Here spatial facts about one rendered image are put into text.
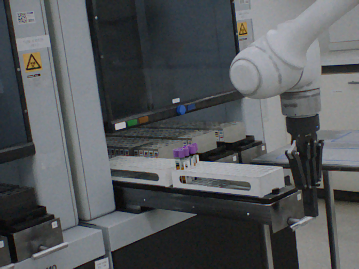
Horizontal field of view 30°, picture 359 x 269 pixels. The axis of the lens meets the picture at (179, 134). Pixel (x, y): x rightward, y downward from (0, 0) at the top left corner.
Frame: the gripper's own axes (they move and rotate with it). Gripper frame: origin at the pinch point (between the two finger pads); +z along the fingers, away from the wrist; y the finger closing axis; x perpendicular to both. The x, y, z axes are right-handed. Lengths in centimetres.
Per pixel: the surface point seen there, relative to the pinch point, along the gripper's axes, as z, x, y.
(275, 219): 3.6, -6.5, 5.0
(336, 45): -14, -165, -290
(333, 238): 37, -38, -67
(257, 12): -43, -172, -213
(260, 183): -4.6, -10.3, 4.6
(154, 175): -1, -57, -5
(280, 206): 1.1, -6.5, 2.9
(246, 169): -6.1, -18.3, -0.6
